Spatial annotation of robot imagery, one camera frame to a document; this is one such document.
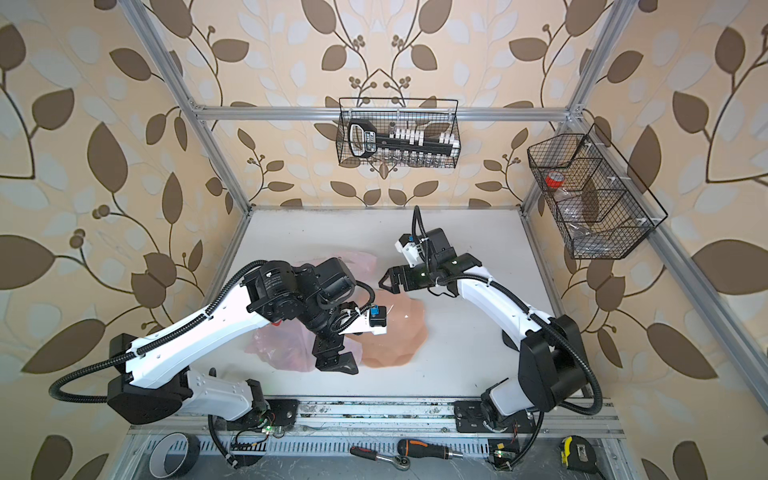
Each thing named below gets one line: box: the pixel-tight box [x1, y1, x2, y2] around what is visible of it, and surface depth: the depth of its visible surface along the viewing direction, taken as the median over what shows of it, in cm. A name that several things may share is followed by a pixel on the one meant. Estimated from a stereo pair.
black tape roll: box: [149, 432, 201, 479], surface depth 71 cm
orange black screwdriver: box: [397, 439, 464, 460], surface depth 69 cm
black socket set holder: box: [348, 119, 460, 159], surface depth 84 cm
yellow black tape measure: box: [560, 435, 607, 480], surface depth 68 cm
